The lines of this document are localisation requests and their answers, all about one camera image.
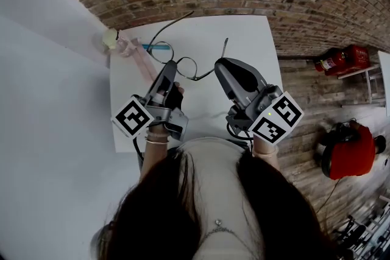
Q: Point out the white metal rack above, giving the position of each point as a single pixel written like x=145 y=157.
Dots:
x=370 y=80

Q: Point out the black metal stand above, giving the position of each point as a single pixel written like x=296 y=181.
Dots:
x=355 y=234

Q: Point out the pink wrist bangle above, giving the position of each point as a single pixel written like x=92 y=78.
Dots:
x=265 y=153

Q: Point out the cream plush ball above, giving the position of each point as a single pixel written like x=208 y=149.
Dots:
x=109 y=38

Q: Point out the person's right forearm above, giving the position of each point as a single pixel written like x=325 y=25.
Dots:
x=266 y=161

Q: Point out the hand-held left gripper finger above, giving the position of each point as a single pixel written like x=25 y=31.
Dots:
x=169 y=70

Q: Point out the pale pink ribbon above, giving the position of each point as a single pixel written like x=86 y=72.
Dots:
x=146 y=65

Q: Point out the white side table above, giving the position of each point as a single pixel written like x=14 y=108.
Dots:
x=385 y=80

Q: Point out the person's left forearm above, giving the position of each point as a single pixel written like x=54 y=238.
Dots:
x=153 y=158

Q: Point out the person's white top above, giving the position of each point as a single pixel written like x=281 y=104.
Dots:
x=219 y=179

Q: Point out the person's left hand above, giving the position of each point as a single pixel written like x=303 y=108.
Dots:
x=173 y=99

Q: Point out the thin metal-frame eyeglasses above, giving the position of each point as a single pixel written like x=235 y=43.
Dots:
x=189 y=67

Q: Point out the red fire extinguisher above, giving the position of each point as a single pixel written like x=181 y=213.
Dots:
x=329 y=61

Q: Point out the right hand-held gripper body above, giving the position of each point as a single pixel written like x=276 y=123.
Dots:
x=274 y=121

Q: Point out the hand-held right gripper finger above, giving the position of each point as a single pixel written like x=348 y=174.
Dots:
x=227 y=82
x=248 y=74

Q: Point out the red extinguisher box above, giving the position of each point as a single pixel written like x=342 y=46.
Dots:
x=358 y=57

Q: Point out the thin pale bangle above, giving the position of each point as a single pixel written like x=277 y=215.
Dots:
x=157 y=141

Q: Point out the teal blue stick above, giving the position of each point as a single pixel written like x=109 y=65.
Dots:
x=145 y=46

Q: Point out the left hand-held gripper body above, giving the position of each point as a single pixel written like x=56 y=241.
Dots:
x=132 y=118

